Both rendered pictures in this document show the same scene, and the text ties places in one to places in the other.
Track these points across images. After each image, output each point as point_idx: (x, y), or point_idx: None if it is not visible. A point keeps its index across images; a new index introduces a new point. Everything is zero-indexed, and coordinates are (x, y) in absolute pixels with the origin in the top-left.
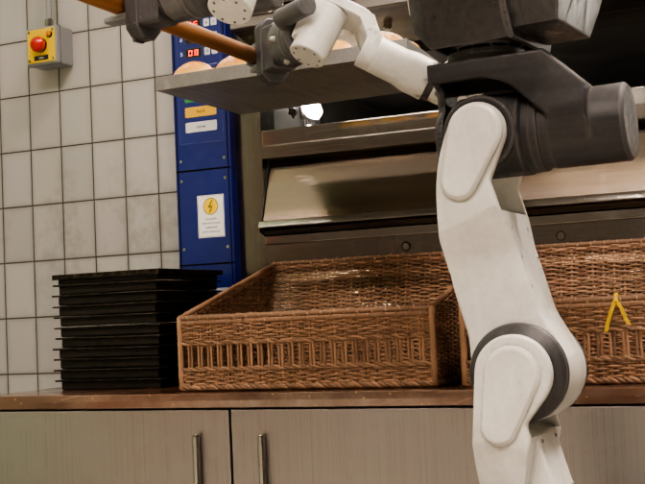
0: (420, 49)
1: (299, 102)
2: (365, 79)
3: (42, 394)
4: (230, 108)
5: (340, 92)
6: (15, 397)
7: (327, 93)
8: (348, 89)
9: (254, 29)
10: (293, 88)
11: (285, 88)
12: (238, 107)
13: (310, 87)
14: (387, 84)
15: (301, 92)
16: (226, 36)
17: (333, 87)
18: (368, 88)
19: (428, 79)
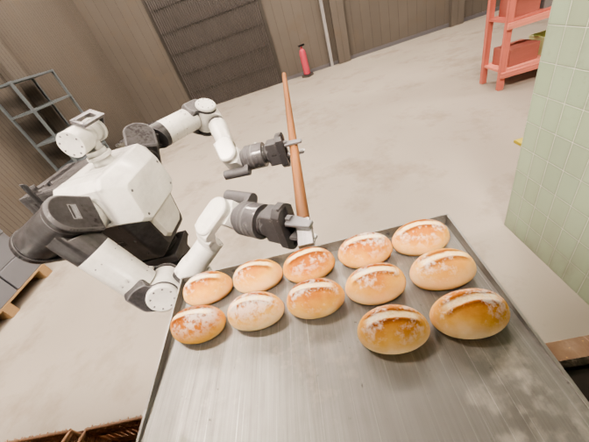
0: (173, 309)
1: (420, 428)
2: (251, 347)
3: (555, 355)
4: (547, 375)
5: (316, 403)
6: (558, 340)
7: (335, 394)
8: (295, 393)
9: (290, 204)
10: (346, 324)
11: (352, 316)
12: (519, 371)
13: (327, 336)
14: (235, 401)
15: (356, 353)
16: (295, 193)
17: (305, 361)
18: (270, 412)
19: (188, 233)
